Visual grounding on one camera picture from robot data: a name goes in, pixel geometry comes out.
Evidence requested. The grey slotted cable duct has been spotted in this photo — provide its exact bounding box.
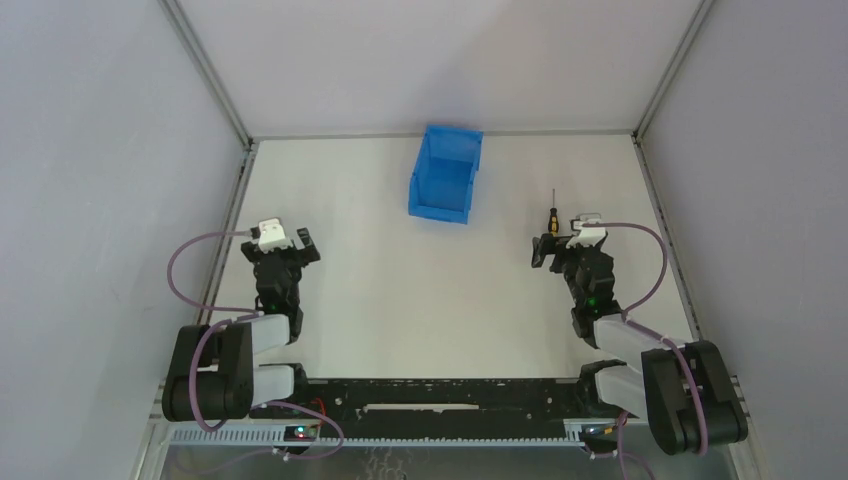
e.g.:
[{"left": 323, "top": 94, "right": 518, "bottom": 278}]
[{"left": 170, "top": 423, "right": 583, "bottom": 447}]

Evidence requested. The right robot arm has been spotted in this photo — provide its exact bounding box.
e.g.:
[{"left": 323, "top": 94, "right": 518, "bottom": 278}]
[{"left": 531, "top": 222, "right": 749, "bottom": 455}]

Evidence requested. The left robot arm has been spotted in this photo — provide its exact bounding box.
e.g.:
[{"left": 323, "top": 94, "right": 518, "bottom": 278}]
[{"left": 162, "top": 219, "right": 321, "bottom": 432}]

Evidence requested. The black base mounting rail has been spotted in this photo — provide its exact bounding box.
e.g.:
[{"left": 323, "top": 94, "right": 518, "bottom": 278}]
[{"left": 287, "top": 378, "right": 621, "bottom": 434}]

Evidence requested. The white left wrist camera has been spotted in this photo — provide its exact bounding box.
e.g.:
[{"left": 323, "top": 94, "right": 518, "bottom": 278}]
[{"left": 250, "top": 217, "right": 294, "bottom": 253}]

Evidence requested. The black yellow screwdriver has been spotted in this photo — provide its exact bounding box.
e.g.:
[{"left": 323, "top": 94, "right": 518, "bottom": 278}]
[{"left": 547, "top": 189, "right": 559, "bottom": 236}]

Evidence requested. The left aluminium frame rail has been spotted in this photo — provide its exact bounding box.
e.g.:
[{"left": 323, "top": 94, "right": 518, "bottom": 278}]
[{"left": 157, "top": 0, "right": 257, "bottom": 305}]

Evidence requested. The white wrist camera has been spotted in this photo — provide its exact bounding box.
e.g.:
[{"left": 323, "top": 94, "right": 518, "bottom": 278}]
[
  {"left": 570, "top": 213, "right": 606, "bottom": 242},
  {"left": 250, "top": 217, "right": 294, "bottom": 253}
]

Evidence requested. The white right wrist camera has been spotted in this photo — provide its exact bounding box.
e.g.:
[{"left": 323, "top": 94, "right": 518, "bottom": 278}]
[{"left": 570, "top": 213, "right": 606, "bottom": 242}]

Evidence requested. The blue plastic storage bin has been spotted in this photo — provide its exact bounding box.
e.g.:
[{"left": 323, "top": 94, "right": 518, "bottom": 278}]
[{"left": 408, "top": 125, "right": 484, "bottom": 224}]

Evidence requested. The aluminium frame rail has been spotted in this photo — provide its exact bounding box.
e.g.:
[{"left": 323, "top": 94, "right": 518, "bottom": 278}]
[
  {"left": 157, "top": 0, "right": 257, "bottom": 305},
  {"left": 251, "top": 129, "right": 637, "bottom": 142},
  {"left": 631, "top": 0, "right": 715, "bottom": 340}
]

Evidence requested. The back aluminium frame rail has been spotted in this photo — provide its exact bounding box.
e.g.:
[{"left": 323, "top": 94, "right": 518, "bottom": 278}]
[{"left": 251, "top": 129, "right": 637, "bottom": 142}]

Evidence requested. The right aluminium frame rail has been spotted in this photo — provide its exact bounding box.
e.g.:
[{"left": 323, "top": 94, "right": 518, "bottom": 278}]
[{"left": 631, "top": 0, "right": 715, "bottom": 340}]

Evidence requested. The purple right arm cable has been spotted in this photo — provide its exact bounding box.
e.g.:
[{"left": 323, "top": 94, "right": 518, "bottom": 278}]
[{"left": 582, "top": 221, "right": 710, "bottom": 480}]

